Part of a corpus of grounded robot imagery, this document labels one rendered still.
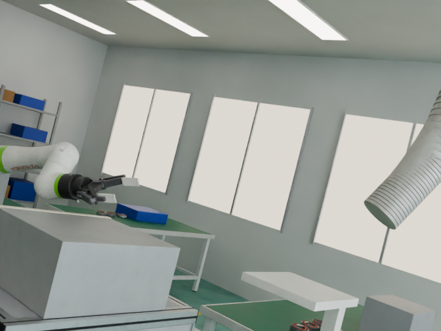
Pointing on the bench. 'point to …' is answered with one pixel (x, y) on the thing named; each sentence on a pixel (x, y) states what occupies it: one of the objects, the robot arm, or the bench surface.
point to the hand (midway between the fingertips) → (124, 190)
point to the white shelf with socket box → (305, 295)
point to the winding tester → (82, 263)
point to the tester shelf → (176, 314)
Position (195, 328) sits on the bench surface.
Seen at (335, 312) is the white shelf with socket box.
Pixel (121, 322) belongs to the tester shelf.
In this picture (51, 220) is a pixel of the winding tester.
